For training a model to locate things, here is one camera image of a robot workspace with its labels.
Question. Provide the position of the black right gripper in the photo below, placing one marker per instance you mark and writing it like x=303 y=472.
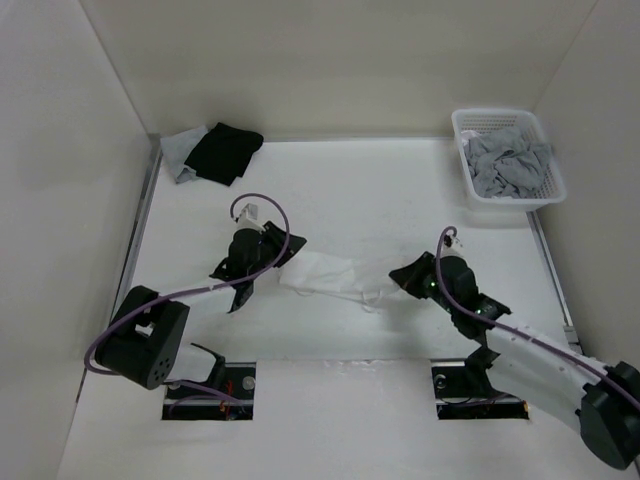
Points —
x=411 y=274

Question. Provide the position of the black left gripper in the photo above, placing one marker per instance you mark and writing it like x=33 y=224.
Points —
x=278 y=240

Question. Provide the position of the white tank top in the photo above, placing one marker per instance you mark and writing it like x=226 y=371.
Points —
x=363 y=281

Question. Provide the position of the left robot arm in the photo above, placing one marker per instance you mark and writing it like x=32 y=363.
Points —
x=143 y=341

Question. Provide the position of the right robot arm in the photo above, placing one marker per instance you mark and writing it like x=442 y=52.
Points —
x=599 y=402

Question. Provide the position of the folded black tank top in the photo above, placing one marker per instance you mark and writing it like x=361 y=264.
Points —
x=224 y=153

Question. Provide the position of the folded grey tank top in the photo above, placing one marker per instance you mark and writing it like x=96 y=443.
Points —
x=176 y=150

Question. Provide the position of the grey tank tops pile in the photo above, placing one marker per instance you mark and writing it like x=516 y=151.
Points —
x=503 y=163

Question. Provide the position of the white plastic laundry basket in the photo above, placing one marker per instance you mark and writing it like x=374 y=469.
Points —
x=485 y=120

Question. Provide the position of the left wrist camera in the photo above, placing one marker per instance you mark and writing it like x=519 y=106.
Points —
x=247 y=219

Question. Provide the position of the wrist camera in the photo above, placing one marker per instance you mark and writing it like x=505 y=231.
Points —
x=451 y=242
x=247 y=219

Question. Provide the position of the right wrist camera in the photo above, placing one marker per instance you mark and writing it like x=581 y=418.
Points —
x=451 y=242

